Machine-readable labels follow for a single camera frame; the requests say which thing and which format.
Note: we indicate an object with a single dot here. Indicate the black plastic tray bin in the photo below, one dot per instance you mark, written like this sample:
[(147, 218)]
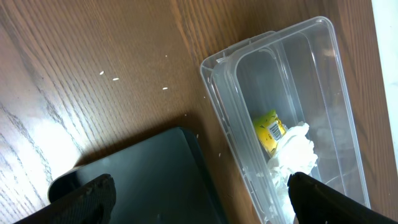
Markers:
[(163, 179)]

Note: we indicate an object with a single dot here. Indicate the white tissue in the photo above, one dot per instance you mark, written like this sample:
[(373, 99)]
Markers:
[(294, 154)]

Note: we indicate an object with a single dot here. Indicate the yellow snack wrapper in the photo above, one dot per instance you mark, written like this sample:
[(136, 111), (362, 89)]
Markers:
[(269, 131)]

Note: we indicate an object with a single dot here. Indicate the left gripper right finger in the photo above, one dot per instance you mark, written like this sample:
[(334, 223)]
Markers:
[(315, 202)]

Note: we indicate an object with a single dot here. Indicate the clear plastic waste bin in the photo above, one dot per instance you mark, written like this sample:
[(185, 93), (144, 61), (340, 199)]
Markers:
[(296, 72)]

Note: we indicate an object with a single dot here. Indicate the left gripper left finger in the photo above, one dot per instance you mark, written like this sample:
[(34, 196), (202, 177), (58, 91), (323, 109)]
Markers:
[(90, 204)]

